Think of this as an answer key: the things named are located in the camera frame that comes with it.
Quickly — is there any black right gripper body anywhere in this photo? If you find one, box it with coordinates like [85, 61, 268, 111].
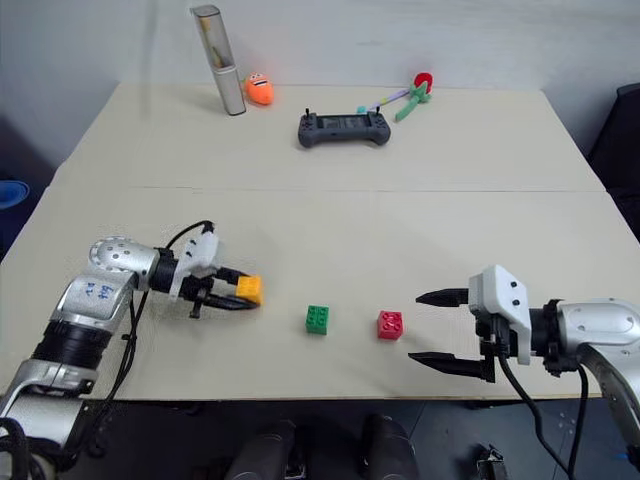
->
[469, 304, 520, 370]

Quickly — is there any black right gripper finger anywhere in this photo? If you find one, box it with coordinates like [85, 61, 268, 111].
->
[407, 351, 497, 385]
[415, 286, 472, 309]

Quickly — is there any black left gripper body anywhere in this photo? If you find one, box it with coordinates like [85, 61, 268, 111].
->
[178, 271, 225, 320]

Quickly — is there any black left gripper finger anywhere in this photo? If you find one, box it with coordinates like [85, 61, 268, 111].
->
[203, 294, 262, 312]
[214, 267, 252, 287]

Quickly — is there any yellow toy building cube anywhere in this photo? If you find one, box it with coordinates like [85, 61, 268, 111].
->
[235, 275, 264, 305]

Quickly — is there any red toy building cube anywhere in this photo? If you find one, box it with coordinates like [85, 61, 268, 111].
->
[377, 310, 405, 341]

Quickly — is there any green toy building cube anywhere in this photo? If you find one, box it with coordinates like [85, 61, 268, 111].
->
[305, 304, 331, 336]

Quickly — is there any dark rounded shape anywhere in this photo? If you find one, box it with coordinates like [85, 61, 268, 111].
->
[225, 419, 297, 480]
[360, 413, 420, 480]

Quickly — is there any small black metal device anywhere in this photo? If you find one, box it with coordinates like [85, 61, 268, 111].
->
[474, 442, 512, 480]

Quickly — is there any grey handheld game controller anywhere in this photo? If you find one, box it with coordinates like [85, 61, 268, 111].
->
[297, 107, 393, 150]

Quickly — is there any orange carrot plush toy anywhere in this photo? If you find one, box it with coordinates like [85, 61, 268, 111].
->
[241, 71, 276, 107]

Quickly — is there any red plush rose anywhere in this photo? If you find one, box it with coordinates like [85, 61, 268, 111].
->
[394, 72, 435, 123]

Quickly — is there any pastel stick with teal end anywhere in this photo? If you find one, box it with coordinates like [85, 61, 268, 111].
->
[355, 89, 412, 114]

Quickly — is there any tall silver tube case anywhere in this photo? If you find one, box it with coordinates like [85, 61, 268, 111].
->
[189, 4, 248, 117]

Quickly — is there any blue round container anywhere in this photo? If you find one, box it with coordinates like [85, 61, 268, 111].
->
[0, 179, 31, 211]

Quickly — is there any black chair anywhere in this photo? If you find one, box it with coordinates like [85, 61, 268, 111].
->
[585, 82, 640, 226]

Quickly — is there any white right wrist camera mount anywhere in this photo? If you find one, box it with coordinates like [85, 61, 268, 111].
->
[468, 264, 532, 365]

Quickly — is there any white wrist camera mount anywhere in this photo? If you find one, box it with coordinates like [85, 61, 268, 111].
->
[169, 234, 222, 304]
[468, 264, 532, 365]

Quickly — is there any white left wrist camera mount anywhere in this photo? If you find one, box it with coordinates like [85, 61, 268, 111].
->
[169, 234, 222, 304]

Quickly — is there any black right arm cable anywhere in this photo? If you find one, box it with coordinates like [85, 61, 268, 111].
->
[492, 344, 591, 480]

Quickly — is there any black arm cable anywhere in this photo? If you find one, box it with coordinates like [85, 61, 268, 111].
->
[74, 220, 216, 459]
[492, 344, 591, 480]

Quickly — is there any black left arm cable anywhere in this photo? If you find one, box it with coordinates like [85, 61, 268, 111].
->
[74, 220, 216, 459]

